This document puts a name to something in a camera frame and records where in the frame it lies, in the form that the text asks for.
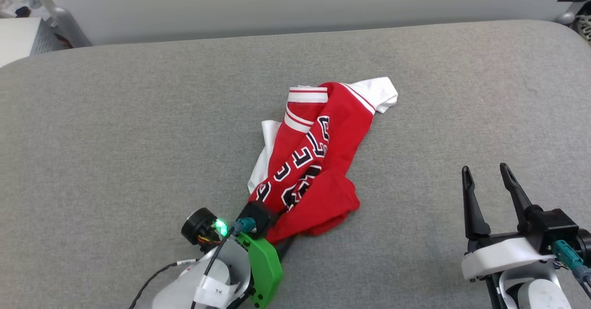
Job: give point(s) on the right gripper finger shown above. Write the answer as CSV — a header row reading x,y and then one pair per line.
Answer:
x,y
517,193
473,212

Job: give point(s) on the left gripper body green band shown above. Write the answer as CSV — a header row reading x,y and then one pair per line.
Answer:
x,y
265,267

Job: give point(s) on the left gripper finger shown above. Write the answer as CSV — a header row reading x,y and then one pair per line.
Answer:
x,y
285,249

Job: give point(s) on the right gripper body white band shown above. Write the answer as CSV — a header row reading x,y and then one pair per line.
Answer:
x,y
503,256

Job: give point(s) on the red basketball jersey garment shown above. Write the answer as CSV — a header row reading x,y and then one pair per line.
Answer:
x,y
323,198

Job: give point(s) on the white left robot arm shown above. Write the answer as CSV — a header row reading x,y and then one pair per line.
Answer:
x,y
182,290

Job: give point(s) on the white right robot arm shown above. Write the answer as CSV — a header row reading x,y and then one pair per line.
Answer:
x,y
538,293

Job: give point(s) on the white mesh basket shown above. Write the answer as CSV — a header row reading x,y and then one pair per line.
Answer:
x,y
584,29

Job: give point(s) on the grey metal stand leg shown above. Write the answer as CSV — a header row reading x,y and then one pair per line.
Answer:
x,y
64,22
575,11

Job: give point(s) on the white perforated box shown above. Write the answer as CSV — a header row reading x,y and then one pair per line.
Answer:
x,y
18,39

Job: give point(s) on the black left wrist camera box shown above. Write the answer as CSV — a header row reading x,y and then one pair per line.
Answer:
x,y
256,214

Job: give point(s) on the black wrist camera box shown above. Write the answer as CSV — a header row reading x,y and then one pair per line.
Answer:
x,y
556,228
256,214

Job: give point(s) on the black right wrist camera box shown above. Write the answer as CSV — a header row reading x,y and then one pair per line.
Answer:
x,y
556,228

